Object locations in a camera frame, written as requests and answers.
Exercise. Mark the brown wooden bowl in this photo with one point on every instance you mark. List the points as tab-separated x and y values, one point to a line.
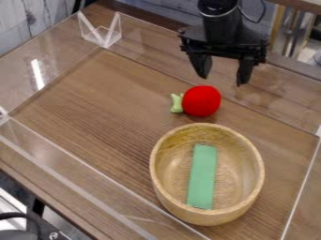
239	173

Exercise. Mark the black table leg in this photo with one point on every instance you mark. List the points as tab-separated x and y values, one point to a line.
36	207

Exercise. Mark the green stick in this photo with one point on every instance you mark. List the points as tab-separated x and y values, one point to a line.
202	176

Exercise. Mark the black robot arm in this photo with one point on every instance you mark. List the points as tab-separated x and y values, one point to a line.
218	8

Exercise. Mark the gold metal chair frame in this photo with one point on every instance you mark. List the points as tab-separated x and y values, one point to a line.
291	25

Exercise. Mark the clear acrylic front panel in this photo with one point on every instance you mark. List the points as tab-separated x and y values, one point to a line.
101	207

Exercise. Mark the red plush tomato toy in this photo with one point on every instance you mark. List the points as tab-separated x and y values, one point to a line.
199	101

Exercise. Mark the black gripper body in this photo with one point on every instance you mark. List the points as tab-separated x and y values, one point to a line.
223	36

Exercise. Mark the clear acrylic corner bracket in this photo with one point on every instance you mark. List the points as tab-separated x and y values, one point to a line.
101	36

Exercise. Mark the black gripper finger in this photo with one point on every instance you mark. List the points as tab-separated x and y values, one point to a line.
243	72
200	62

